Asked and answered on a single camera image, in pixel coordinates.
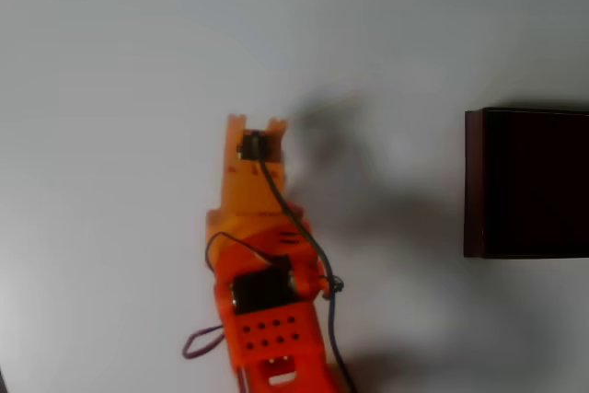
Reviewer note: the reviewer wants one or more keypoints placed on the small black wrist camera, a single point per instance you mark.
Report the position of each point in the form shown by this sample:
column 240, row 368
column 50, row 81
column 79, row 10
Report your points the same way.
column 252, row 145

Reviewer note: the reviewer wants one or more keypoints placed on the dark brown open box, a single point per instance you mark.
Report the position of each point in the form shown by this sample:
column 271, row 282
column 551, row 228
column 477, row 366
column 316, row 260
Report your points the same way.
column 534, row 186

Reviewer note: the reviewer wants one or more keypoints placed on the red-orange robot arm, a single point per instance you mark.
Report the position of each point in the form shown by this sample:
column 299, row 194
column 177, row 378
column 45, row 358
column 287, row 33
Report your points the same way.
column 276, row 328

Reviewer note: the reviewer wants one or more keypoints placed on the orange gripper with servo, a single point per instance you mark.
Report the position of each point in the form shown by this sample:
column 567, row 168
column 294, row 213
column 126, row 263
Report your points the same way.
column 244, row 181

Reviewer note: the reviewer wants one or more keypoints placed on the light orange camera mount bracket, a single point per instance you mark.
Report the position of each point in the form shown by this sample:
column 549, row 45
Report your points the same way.
column 234, row 135

